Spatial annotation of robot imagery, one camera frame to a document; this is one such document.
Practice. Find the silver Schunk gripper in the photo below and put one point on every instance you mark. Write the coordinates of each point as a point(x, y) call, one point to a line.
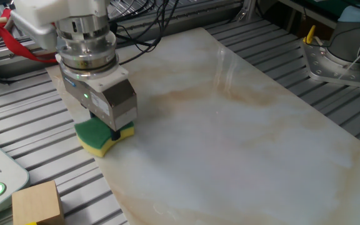
point(120, 100)

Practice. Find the green and yellow sponge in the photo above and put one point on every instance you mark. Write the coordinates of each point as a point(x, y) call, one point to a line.
point(92, 134)

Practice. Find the wooden block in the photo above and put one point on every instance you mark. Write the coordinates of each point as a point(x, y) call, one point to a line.
point(37, 203)

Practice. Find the white teach pendant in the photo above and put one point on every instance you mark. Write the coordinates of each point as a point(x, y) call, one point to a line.
point(5, 175)

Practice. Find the yellow plastic clip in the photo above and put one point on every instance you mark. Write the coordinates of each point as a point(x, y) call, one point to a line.
point(309, 34)

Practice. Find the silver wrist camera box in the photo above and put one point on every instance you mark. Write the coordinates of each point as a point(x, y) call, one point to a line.
point(33, 32)

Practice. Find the white printed wrist mount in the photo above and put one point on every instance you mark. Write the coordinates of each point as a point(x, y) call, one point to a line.
point(58, 9)

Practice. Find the aluminium post with bracket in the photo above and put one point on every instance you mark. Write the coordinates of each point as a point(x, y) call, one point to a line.
point(245, 9)

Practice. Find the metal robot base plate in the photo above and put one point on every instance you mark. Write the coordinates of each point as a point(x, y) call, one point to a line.
point(323, 67)

